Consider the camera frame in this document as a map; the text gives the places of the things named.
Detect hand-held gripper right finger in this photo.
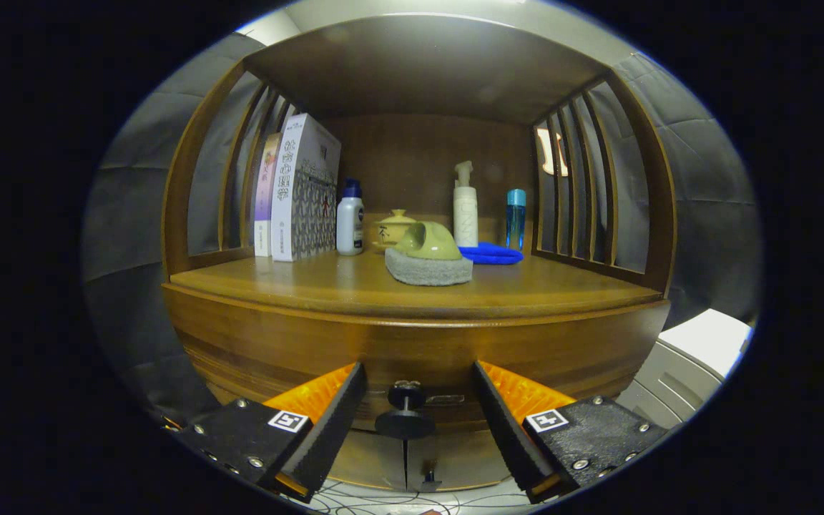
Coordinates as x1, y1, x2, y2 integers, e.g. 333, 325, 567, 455
473, 360, 670, 503

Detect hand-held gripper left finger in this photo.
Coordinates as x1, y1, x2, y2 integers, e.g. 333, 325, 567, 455
172, 361, 368, 501

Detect wooden drawer with black knob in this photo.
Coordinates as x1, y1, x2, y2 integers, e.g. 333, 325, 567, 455
169, 304, 670, 439

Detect green scrub sponge with handle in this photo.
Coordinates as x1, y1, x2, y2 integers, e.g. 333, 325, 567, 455
384, 220, 474, 287

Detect wooden cabinet door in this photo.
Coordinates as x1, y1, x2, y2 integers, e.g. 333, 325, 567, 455
326, 429, 407, 491
406, 428, 514, 492

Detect wooden countertop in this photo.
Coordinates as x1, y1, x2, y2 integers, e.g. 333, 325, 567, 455
163, 247, 670, 323

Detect white filing cabinet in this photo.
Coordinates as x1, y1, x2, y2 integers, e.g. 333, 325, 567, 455
616, 309, 752, 430

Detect wooden cabinet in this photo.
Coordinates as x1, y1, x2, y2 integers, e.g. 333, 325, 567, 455
160, 13, 677, 494

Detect blue folded cloth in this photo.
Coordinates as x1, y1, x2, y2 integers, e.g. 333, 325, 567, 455
458, 242, 525, 265

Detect white bottle with blue cap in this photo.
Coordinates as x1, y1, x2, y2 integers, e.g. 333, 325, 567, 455
335, 178, 366, 256

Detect clear blue bottle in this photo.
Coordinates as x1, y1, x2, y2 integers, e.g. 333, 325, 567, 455
505, 188, 527, 251

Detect yellow lidded tea cup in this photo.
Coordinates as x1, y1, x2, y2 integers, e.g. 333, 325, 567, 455
376, 208, 418, 247

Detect white pump bottle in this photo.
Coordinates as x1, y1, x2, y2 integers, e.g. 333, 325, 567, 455
453, 160, 479, 248

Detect thick white book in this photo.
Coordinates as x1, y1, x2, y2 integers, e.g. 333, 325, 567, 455
270, 113, 342, 263

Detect thin purple book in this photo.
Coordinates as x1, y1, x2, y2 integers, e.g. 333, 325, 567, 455
253, 132, 284, 258

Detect black floor cables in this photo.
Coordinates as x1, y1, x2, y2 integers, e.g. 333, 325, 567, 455
305, 478, 534, 514

